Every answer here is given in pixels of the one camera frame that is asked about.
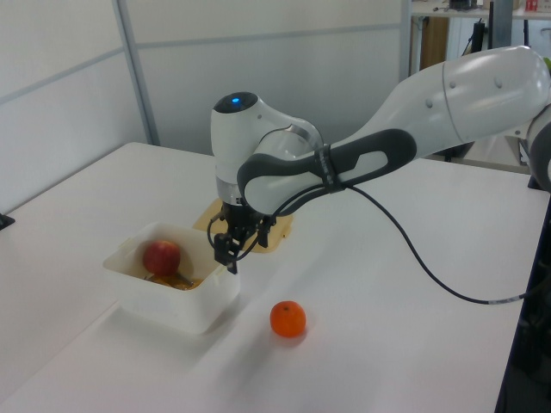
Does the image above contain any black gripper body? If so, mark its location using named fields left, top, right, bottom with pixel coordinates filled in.
left=220, top=201, right=264, bottom=243

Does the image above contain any red apple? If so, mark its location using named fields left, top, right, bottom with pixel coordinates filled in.
left=142, top=239, right=182, bottom=277

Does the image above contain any beige container lid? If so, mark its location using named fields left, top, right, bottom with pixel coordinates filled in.
left=192, top=198, right=296, bottom=255

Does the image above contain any white plastic container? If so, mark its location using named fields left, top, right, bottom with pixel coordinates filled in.
left=102, top=221, right=241, bottom=336

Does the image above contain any orange mandarin fruit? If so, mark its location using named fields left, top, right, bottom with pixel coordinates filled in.
left=269, top=299, right=307, bottom=338

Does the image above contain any large orange C-clamp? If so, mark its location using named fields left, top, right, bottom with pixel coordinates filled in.
left=144, top=270, right=204, bottom=292

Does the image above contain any background desk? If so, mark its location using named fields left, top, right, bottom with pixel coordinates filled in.
left=410, top=0, right=551, bottom=77

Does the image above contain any black cable strap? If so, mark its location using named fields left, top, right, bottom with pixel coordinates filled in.
left=313, top=144, right=345, bottom=194

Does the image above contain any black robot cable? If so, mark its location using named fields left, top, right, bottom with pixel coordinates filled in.
left=206, top=171, right=529, bottom=305

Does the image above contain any white partition with grey frame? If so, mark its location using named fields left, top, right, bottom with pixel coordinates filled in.
left=0, top=0, right=413, bottom=216

